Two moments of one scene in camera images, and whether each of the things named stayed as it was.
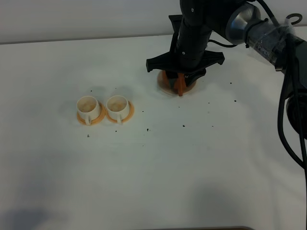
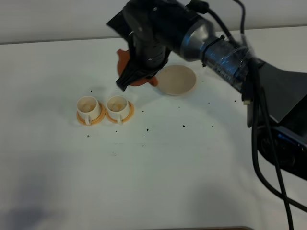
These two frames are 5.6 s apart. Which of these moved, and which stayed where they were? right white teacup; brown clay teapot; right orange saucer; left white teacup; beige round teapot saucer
Moved: brown clay teapot
Stayed: beige round teapot saucer; left white teacup; right orange saucer; right white teacup
